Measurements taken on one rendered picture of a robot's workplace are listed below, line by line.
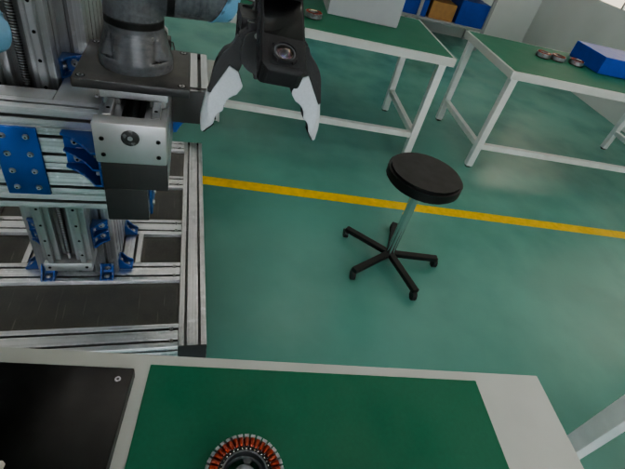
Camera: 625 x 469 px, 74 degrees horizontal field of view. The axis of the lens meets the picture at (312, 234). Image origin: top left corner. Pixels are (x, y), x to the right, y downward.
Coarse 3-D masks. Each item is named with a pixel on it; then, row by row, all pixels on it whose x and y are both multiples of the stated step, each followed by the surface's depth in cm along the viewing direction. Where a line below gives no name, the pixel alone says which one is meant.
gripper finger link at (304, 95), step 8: (304, 80) 49; (296, 88) 50; (304, 88) 50; (296, 96) 50; (304, 96) 51; (312, 96) 51; (304, 104) 51; (312, 104) 52; (304, 112) 52; (312, 112) 52; (312, 120) 53; (312, 128) 54; (312, 136) 55
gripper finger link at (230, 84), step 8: (232, 72) 47; (224, 80) 47; (232, 80) 47; (240, 80) 48; (216, 88) 48; (224, 88) 48; (232, 88) 48; (240, 88) 48; (208, 96) 48; (216, 96) 48; (224, 96) 49; (232, 96) 49; (208, 104) 49; (216, 104) 49; (200, 112) 51; (208, 112) 49; (216, 112) 50; (200, 120) 51; (208, 120) 50; (200, 128) 52
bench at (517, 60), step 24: (480, 48) 310; (504, 48) 311; (528, 48) 329; (456, 72) 350; (504, 72) 277; (528, 72) 273; (552, 72) 287; (576, 72) 302; (504, 96) 282; (600, 96) 283; (624, 96) 284; (456, 120) 342; (624, 120) 389; (480, 144) 306; (600, 168) 329; (624, 168) 330
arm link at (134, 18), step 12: (108, 0) 78; (120, 0) 78; (132, 0) 78; (144, 0) 79; (156, 0) 79; (168, 0) 80; (108, 12) 80; (120, 12) 79; (132, 12) 79; (144, 12) 80; (156, 12) 82; (168, 12) 83
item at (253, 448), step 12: (228, 444) 60; (240, 444) 60; (252, 444) 60; (264, 444) 61; (216, 456) 58; (228, 456) 59; (240, 456) 61; (252, 456) 61; (264, 456) 60; (276, 456) 60; (216, 468) 57; (240, 468) 59; (252, 468) 59; (264, 468) 60; (276, 468) 59
